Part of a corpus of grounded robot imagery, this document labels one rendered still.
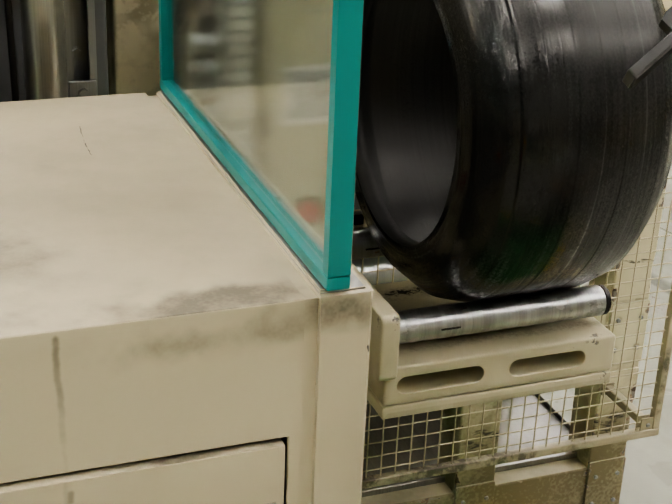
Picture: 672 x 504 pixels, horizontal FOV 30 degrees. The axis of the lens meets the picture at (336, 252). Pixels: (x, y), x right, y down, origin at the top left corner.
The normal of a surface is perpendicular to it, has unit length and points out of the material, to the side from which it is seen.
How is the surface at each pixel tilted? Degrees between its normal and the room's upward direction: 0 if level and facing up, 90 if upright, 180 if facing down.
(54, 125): 0
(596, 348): 90
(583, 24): 55
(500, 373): 90
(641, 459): 0
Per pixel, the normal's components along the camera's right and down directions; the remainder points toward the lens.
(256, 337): 0.35, 0.39
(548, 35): 0.31, -0.18
